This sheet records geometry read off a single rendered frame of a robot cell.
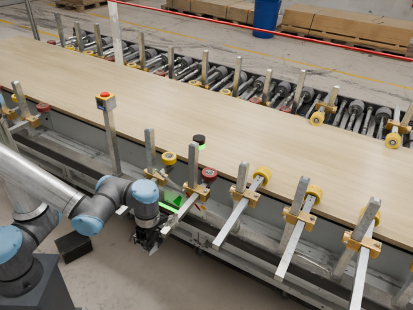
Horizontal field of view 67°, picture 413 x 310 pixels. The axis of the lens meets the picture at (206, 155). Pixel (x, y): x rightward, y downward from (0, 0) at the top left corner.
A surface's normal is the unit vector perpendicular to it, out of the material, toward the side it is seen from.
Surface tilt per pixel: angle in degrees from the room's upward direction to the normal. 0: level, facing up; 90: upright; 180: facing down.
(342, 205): 0
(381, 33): 90
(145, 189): 5
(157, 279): 0
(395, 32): 90
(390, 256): 90
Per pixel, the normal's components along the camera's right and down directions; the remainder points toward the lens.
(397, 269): -0.49, 0.51
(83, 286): 0.05, -0.80
